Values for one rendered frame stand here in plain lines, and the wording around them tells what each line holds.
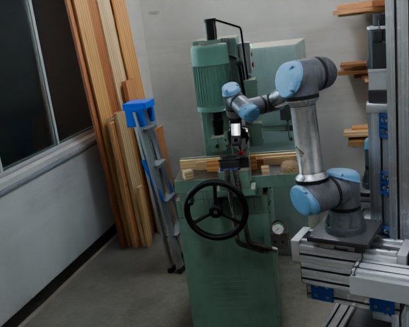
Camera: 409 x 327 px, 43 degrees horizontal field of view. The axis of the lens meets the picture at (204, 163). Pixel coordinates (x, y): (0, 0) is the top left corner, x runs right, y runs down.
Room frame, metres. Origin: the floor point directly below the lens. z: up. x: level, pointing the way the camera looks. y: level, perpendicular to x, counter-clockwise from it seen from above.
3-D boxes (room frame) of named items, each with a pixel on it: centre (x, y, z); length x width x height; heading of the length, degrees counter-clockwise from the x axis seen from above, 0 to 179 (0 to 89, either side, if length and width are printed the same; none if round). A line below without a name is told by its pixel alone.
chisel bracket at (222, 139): (2.51, -0.09, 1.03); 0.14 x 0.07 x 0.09; 170
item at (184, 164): (2.50, -0.17, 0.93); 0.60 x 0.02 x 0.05; 80
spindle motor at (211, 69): (2.49, -0.09, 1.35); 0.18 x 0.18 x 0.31
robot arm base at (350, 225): (1.79, -0.49, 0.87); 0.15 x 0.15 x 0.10
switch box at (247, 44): (2.78, -0.28, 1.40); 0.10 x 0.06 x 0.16; 170
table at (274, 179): (2.37, -0.15, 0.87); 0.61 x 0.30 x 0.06; 80
